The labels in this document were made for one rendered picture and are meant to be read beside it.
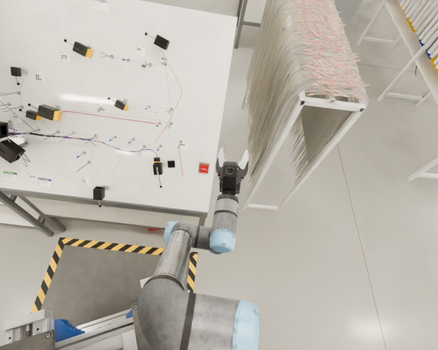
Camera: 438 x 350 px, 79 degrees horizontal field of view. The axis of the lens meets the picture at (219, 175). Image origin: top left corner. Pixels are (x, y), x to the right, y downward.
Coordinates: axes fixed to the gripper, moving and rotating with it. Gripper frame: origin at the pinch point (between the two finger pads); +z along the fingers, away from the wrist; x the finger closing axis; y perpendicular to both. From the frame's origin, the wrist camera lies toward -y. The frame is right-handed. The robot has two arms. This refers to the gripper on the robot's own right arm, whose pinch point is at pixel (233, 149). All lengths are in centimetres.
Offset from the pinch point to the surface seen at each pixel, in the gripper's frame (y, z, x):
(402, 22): 119, 325, 194
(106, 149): 38, 20, -69
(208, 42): -2, 59, -18
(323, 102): 20, 50, 41
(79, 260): 143, -19, -118
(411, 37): 120, 293, 198
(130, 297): 150, -40, -71
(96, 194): 49, -2, -71
